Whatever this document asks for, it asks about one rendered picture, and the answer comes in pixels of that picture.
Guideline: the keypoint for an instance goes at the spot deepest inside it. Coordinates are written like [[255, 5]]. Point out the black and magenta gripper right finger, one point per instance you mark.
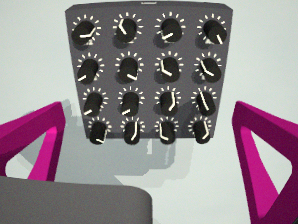
[[261, 193]]

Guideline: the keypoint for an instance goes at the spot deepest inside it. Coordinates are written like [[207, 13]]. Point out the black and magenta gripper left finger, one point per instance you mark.
[[17, 134]]

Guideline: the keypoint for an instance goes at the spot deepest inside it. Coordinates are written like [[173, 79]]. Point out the dark grey knob box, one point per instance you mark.
[[150, 67]]

